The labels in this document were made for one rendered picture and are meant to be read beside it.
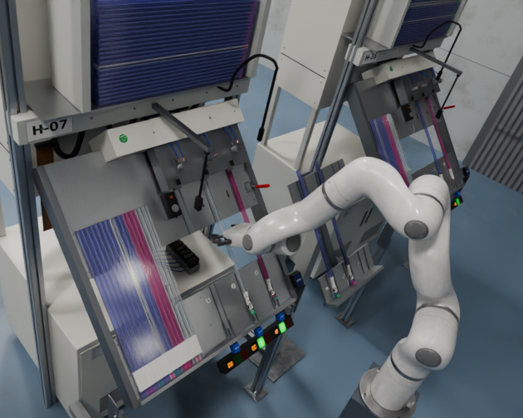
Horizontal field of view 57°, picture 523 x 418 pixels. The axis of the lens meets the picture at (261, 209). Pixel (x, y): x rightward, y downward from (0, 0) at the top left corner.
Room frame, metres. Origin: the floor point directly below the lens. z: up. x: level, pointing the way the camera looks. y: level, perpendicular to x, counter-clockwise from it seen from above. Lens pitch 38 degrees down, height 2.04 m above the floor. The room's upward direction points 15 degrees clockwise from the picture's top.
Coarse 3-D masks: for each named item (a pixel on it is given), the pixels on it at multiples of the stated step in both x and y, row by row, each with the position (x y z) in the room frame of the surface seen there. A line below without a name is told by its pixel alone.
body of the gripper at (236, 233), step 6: (234, 228) 1.17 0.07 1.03; (240, 228) 1.16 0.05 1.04; (246, 228) 1.15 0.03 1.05; (222, 234) 1.14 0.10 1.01; (228, 234) 1.13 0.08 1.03; (234, 234) 1.12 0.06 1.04; (240, 234) 1.11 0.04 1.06; (234, 240) 1.11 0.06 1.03; (240, 240) 1.10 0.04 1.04; (234, 246) 1.11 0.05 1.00; (240, 246) 1.10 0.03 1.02
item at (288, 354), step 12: (312, 240) 1.48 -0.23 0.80; (300, 252) 1.50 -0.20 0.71; (312, 252) 1.47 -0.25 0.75; (300, 264) 1.49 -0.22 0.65; (312, 264) 1.50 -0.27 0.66; (300, 300) 1.51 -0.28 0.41; (288, 348) 1.55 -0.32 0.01; (252, 360) 1.42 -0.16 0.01; (276, 360) 1.46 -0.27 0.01; (288, 360) 1.48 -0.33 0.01; (276, 372) 1.39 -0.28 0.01
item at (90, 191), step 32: (64, 160) 1.03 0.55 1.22; (96, 160) 1.09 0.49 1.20; (128, 160) 1.15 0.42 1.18; (64, 192) 0.97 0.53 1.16; (96, 192) 1.03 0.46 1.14; (128, 192) 1.09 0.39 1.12; (160, 192) 1.16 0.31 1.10; (192, 192) 1.23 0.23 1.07; (224, 192) 1.31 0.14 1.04; (160, 224) 1.09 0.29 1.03; (192, 224) 1.16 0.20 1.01
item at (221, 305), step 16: (272, 256) 1.28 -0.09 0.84; (256, 272) 1.20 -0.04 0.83; (272, 272) 1.24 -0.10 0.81; (208, 288) 1.05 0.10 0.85; (224, 288) 1.09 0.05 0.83; (240, 288) 1.12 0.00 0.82; (256, 288) 1.16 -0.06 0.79; (192, 304) 0.98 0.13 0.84; (208, 304) 1.01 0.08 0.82; (224, 304) 1.05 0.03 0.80; (240, 304) 1.08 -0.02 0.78; (256, 304) 1.12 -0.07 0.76; (272, 304) 1.16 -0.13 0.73; (192, 320) 0.95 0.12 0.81; (208, 320) 0.98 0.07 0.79; (224, 320) 1.01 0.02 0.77; (240, 320) 1.05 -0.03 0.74; (256, 320) 1.08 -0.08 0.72; (208, 336) 0.94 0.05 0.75; (224, 336) 0.98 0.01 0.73; (128, 368) 0.74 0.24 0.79
